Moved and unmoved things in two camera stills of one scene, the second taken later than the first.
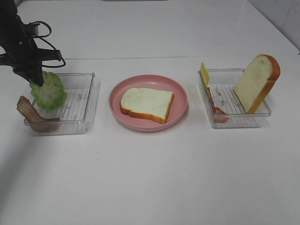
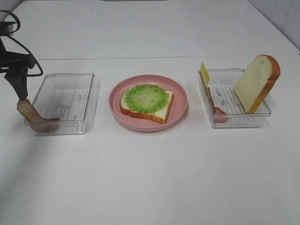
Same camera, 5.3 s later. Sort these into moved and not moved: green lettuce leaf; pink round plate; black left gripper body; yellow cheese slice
Moved: green lettuce leaf; black left gripper body
Not moved: pink round plate; yellow cheese slice
